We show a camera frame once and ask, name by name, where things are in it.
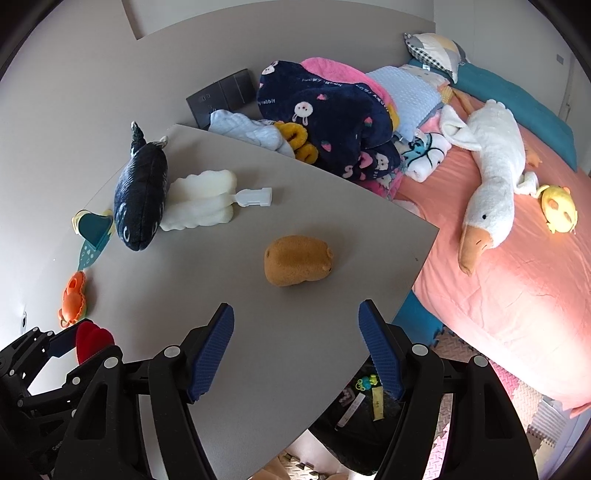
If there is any teal tape dispenser holder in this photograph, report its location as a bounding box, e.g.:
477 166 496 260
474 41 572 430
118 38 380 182
72 209 115 270

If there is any light blue knitted blanket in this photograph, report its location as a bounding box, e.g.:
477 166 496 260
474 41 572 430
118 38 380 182
367 66 443 142

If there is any pink bed sheet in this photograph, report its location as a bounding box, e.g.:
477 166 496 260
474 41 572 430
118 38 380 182
397 129 590 412

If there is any yellow snack wrapper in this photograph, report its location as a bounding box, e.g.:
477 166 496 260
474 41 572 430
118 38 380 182
372 386 384 421

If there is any brown capybara plush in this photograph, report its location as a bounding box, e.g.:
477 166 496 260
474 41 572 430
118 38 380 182
263 235 334 287

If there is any patterned checked pillow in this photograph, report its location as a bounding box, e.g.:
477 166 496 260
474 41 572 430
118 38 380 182
404 33 468 84

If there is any black trash bag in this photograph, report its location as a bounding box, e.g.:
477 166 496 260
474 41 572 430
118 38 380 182
308 359 402 476

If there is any red heart plush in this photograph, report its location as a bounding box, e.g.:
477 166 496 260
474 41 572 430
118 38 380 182
75 320 115 365

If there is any white goose plush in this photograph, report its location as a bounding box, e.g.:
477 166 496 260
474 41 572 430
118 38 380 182
449 91 541 275

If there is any white cartoon print cloth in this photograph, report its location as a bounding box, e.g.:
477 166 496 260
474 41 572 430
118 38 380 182
394 132 452 183

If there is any pastel foam floor mat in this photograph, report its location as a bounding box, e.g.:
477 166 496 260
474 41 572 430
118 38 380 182
379 308 568 479

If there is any yellow chick plush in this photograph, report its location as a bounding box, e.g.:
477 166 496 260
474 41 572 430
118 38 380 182
536 185 578 233

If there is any orange plastic crab toy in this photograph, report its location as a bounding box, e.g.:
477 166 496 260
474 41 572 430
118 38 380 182
57 271 87 328

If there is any teal long pillow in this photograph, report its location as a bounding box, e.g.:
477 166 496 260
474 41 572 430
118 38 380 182
407 58 579 173

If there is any dark blue fish plush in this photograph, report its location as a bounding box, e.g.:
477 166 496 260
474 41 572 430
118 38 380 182
113 121 168 251

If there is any yellow plush garment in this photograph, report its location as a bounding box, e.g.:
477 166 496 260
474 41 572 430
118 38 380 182
274 121 318 165

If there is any pink fleece blanket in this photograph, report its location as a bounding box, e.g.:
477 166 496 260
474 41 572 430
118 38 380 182
301 57 398 114

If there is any navy bunny print blanket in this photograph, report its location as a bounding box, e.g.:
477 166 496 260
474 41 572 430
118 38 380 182
257 60 401 181

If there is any black wall switch panel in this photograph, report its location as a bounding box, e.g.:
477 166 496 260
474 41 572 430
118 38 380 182
186 69 256 130

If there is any pale blue baby garment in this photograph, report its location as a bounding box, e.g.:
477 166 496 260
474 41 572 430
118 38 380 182
208 109 295 158

